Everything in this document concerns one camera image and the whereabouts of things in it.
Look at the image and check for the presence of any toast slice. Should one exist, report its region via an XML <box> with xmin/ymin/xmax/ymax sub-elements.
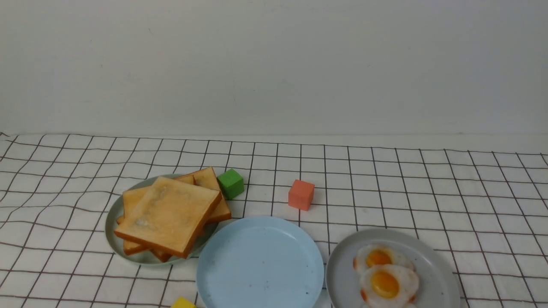
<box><xmin>174</xmin><ymin>166</ymin><xmax>232</xmax><ymax>225</ymax></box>
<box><xmin>113</xmin><ymin>177</ymin><xmax>221</xmax><ymax>259</ymax></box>
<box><xmin>123</xmin><ymin>240</ymin><xmax>172</xmax><ymax>263</ymax></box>
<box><xmin>117</xmin><ymin>177</ymin><xmax>194</xmax><ymax>255</ymax></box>

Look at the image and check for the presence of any fried egg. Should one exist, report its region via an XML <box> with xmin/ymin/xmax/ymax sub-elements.
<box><xmin>352</xmin><ymin>244</ymin><xmax>415</xmax><ymax>274</ymax></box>
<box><xmin>359</xmin><ymin>264</ymin><xmax>420</xmax><ymax>308</ymax></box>

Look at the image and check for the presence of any orange cube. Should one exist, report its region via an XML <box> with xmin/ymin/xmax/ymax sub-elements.
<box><xmin>288</xmin><ymin>179</ymin><xmax>315</xmax><ymax>212</ymax></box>

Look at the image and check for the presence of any green cube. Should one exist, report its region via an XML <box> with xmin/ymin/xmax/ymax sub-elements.
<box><xmin>217</xmin><ymin>169</ymin><xmax>245</xmax><ymax>200</ymax></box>

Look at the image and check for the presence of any light blue plate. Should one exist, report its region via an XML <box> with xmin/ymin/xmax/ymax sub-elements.
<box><xmin>196</xmin><ymin>216</ymin><xmax>325</xmax><ymax>308</ymax></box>

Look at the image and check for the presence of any green plate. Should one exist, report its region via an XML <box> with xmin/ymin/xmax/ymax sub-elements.
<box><xmin>104</xmin><ymin>195</ymin><xmax>219</xmax><ymax>267</ymax></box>

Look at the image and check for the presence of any yellow cube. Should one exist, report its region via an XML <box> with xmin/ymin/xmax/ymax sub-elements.
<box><xmin>171</xmin><ymin>297</ymin><xmax>197</xmax><ymax>308</ymax></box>

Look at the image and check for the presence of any grey plate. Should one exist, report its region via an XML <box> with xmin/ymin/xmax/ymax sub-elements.
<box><xmin>325</xmin><ymin>228</ymin><xmax>461</xmax><ymax>308</ymax></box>

